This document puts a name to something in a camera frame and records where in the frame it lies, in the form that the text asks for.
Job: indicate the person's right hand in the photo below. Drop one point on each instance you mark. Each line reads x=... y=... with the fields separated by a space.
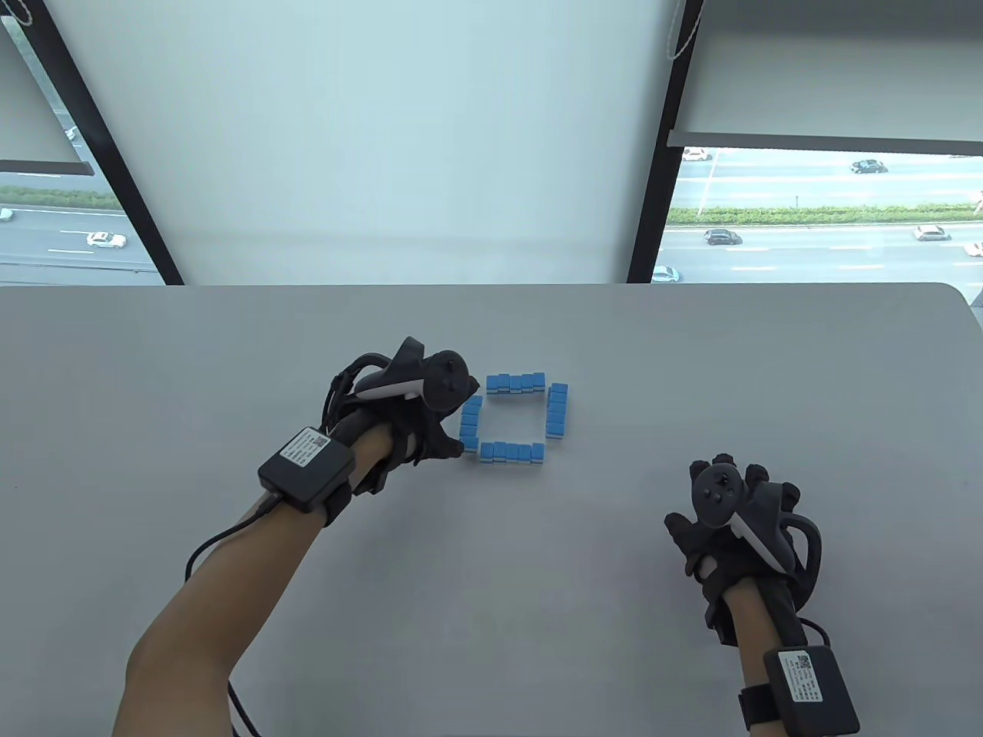
x=718 y=553

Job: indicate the person's left hand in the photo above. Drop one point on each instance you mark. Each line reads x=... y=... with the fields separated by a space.
x=426 y=434

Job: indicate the blue mahjong tile wall row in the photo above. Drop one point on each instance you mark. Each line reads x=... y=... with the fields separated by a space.
x=514 y=382
x=470 y=422
x=511 y=453
x=558 y=414

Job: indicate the person's right forearm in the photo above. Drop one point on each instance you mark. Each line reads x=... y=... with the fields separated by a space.
x=756 y=637

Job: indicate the person's left forearm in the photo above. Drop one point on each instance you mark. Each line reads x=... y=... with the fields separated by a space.
x=230 y=583

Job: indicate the wide white roller blind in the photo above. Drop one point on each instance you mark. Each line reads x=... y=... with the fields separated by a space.
x=384 y=138

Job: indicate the green roadside hedge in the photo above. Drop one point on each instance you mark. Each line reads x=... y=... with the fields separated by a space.
x=806 y=215
x=46 y=198

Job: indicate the grey roller blind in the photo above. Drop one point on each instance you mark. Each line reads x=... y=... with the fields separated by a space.
x=23 y=130
x=829 y=69

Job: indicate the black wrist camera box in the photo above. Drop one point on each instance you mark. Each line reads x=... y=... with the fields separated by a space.
x=810 y=691
x=307 y=468

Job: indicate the black window frame post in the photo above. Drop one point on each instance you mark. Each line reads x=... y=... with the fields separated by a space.
x=660 y=169
x=107 y=153

